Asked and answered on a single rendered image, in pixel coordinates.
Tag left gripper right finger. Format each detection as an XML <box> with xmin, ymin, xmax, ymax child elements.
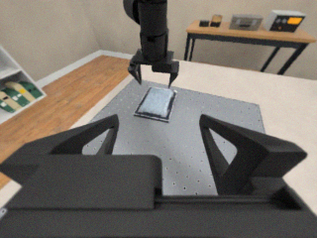
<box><xmin>199</xmin><ymin>114</ymin><xmax>308</xmax><ymax>195</ymax></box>

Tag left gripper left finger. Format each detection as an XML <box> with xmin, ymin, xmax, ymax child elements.
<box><xmin>14</xmin><ymin>114</ymin><xmax>120</xmax><ymax>155</ymax></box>

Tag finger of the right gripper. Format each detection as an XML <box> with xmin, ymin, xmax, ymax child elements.
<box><xmin>128</xmin><ymin>64</ymin><xmax>142</xmax><ymax>85</ymax></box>
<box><xmin>168</xmin><ymin>60</ymin><xmax>179</xmax><ymax>88</ymax></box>

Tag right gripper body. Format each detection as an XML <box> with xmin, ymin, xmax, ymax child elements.
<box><xmin>129</xmin><ymin>31</ymin><xmax>179</xmax><ymax>74</ymax></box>

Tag white well plate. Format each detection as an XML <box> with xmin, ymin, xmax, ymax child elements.
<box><xmin>141</xmin><ymin>87</ymin><xmax>172</xmax><ymax>115</ymax></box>

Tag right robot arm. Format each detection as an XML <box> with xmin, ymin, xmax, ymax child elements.
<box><xmin>123</xmin><ymin>0</ymin><xmax>169</xmax><ymax>57</ymax></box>

